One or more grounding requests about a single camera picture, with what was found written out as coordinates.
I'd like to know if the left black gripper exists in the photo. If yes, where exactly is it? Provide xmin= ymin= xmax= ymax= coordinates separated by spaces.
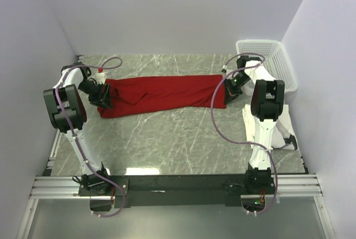
xmin=78 ymin=79 xmax=112 ymax=109

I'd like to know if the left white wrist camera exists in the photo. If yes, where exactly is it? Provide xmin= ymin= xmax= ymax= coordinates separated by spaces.
xmin=95 ymin=68 xmax=107 ymax=84

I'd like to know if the white printed folded t-shirt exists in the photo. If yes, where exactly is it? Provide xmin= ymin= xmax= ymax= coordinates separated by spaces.
xmin=242 ymin=104 xmax=298 ymax=151

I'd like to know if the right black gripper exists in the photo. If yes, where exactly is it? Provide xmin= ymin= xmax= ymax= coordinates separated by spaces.
xmin=224 ymin=73 xmax=251 ymax=105

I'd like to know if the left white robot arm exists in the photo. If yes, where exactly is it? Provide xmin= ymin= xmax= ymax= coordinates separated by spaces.
xmin=43 ymin=62 xmax=112 ymax=176

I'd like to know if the red t-shirt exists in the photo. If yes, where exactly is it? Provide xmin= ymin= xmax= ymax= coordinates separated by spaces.
xmin=97 ymin=74 xmax=223 ymax=118

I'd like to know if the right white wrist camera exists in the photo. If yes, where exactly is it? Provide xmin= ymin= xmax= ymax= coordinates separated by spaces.
xmin=221 ymin=65 xmax=231 ymax=74

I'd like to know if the white perforated plastic basket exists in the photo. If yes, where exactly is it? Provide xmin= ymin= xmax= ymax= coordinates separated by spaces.
xmin=236 ymin=39 xmax=298 ymax=93

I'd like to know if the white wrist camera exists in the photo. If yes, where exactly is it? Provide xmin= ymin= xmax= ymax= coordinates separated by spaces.
xmin=95 ymin=68 xmax=107 ymax=84
xmin=221 ymin=65 xmax=231 ymax=74

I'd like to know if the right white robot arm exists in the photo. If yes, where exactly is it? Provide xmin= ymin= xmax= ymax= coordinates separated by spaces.
xmin=222 ymin=53 xmax=285 ymax=194

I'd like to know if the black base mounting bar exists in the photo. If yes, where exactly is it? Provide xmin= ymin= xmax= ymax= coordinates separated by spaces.
xmin=72 ymin=170 xmax=279 ymax=213

